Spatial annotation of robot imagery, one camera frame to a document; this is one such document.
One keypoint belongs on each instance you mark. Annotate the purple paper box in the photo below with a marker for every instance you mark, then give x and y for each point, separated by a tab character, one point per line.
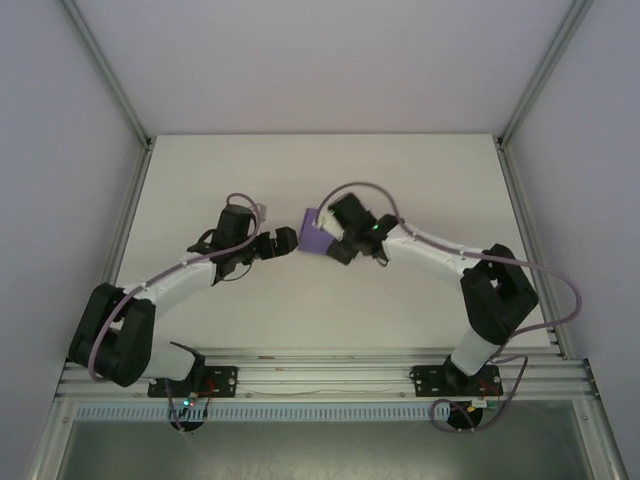
315	240

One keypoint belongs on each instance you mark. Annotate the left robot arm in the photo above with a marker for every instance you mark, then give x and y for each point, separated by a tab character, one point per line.
135	340

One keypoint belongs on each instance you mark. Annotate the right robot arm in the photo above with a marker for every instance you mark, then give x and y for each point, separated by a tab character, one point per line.
500	305

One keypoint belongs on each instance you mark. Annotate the small board with LEDs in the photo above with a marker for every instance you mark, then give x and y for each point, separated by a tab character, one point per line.
187	401

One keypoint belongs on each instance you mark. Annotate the grey metal panel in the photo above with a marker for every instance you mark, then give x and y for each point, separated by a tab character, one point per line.
325	450

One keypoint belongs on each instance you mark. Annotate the small connector board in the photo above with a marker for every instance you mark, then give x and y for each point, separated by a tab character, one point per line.
482	404

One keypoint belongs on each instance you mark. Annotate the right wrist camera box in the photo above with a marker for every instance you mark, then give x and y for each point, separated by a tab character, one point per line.
334	225

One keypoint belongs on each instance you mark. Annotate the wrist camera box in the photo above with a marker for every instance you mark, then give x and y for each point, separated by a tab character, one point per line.
334	225
262	210

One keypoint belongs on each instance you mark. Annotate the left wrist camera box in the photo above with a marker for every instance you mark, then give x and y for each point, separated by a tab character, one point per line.
262	210

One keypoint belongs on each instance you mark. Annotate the aluminium side rail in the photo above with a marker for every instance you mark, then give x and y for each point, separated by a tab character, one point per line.
522	200
120	250

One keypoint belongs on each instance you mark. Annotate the aluminium mounting rail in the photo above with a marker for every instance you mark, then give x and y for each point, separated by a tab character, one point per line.
325	380

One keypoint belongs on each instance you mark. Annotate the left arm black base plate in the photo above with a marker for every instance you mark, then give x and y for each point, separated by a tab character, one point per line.
225	380

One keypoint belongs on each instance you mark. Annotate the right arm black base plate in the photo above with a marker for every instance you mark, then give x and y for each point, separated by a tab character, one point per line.
425	382

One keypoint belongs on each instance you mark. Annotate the aluminium frame post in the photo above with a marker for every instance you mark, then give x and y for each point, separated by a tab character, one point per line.
545	70
107	70

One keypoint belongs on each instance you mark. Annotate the aluminium frame leg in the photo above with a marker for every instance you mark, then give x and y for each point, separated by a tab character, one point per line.
47	445
602	445

